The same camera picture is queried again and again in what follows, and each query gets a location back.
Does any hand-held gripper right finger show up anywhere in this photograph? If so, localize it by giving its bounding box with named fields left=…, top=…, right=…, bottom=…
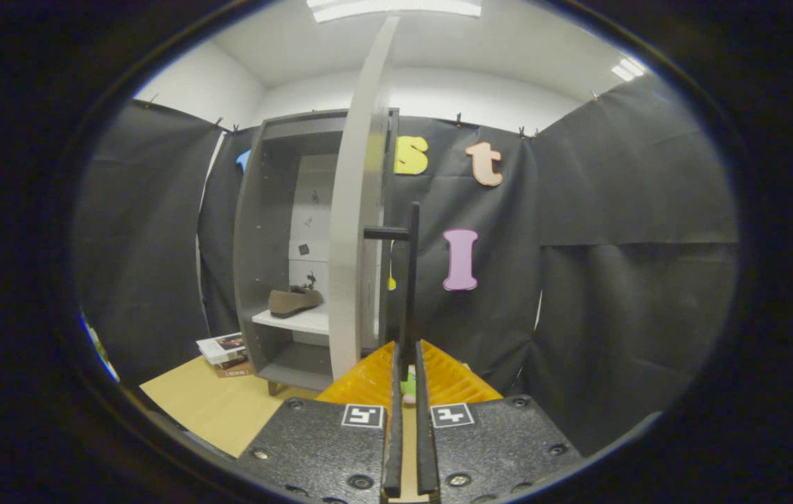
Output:
left=414, top=339, right=586, bottom=504

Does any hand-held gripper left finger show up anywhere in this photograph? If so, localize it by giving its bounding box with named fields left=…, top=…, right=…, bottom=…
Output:
left=235, top=340, right=404, bottom=504

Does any brown fuzzy shoe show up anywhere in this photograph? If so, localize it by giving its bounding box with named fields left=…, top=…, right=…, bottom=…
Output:
left=268, top=286, right=324, bottom=319

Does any beige shoe cabinet door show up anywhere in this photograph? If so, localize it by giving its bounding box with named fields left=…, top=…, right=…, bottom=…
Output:
left=328, top=15, right=421, bottom=382

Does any dark grey shoe cabinet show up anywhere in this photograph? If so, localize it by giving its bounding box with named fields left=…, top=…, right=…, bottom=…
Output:
left=233, top=108, right=400, bottom=396

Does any white cabinet shelf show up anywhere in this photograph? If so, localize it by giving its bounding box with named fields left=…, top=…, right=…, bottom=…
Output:
left=252, top=307, right=331, bottom=335

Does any stack of books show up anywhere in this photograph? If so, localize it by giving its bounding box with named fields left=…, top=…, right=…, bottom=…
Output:
left=196, top=332, right=255, bottom=379

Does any black backdrop cloth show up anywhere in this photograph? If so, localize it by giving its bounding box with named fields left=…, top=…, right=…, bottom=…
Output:
left=74, top=73, right=740, bottom=456

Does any small ceiling light panel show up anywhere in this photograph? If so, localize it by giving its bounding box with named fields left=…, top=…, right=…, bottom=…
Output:
left=611, top=57, right=647, bottom=82

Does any long ceiling light panel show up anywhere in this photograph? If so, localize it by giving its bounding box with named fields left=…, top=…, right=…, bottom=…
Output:
left=307, top=0, right=482, bottom=23

